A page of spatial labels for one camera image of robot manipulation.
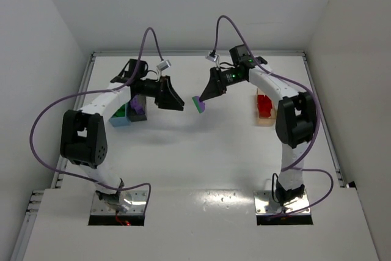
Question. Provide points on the red rounded lego brick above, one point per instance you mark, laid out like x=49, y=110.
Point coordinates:
x=264, y=106

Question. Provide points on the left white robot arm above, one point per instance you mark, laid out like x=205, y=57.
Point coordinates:
x=83, y=139

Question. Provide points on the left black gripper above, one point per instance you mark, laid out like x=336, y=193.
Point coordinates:
x=162, y=90

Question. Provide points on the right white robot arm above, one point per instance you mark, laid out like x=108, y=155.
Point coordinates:
x=296, y=119

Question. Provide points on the multicolour lego tower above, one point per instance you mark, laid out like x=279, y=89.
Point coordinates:
x=200, y=106

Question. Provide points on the dark smoky plastic bin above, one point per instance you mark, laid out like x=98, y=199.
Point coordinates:
x=133, y=117

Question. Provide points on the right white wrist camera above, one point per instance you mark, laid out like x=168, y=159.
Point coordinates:
x=212, y=56

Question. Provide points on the purple rounded lego brick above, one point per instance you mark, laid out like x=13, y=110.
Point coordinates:
x=138, y=105

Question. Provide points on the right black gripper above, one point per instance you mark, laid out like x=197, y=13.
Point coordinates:
x=218, y=80

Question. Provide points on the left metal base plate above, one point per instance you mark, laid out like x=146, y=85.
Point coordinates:
x=129, y=203

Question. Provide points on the green lego brick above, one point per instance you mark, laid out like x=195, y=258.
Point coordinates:
x=121, y=112

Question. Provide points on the wooden tan bin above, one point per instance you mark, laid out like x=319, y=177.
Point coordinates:
x=266, y=122

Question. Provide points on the aluminium frame rail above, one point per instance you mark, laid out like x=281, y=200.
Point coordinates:
x=203, y=170

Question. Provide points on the blue plastic bin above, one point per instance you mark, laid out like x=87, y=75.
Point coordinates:
x=120, y=122

